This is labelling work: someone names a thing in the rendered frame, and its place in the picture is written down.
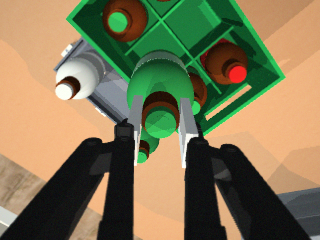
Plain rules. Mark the green bottle crate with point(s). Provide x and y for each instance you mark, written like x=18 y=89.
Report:
x=199 y=24

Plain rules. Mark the brown bottle with red cap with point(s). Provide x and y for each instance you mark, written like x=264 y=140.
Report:
x=221 y=62

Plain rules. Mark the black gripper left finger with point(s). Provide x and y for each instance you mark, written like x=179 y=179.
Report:
x=56 y=209

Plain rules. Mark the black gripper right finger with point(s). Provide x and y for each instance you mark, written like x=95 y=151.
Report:
x=257 y=211

